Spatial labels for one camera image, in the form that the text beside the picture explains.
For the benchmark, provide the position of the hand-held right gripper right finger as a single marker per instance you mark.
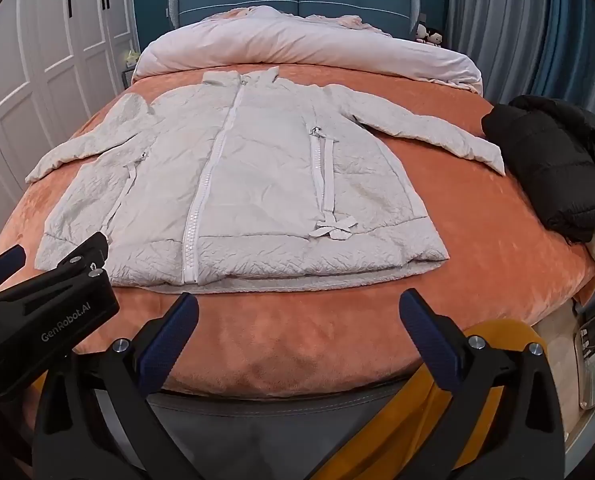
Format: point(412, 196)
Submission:
point(427, 332)

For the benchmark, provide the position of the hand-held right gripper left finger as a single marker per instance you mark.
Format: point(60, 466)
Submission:
point(170, 342)

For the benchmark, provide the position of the black and white plush toys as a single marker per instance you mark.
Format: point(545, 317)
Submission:
point(430, 35)

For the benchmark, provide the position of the person's yellow clothing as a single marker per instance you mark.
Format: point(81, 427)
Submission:
point(502, 332)

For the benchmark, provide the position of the pale pink duvet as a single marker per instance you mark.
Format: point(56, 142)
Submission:
point(287, 40)

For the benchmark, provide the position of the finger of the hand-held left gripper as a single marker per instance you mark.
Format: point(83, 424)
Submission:
point(85, 255)
point(5, 262)

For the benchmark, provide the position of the orange plush blanket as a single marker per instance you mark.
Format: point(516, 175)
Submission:
point(297, 340)

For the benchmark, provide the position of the grey bed base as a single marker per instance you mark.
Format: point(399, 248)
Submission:
point(277, 425)

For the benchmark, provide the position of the blue curtain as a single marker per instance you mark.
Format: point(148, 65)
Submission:
point(585, 35)

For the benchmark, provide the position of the white panelled wardrobe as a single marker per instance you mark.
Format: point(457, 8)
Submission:
point(37, 60)

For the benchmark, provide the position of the black puffer jacket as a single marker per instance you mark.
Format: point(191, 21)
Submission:
point(552, 160)

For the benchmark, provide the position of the bedside table with yellow item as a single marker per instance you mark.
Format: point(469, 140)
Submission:
point(129, 67)

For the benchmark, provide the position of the grey curtain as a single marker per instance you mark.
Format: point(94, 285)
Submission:
point(497, 15)

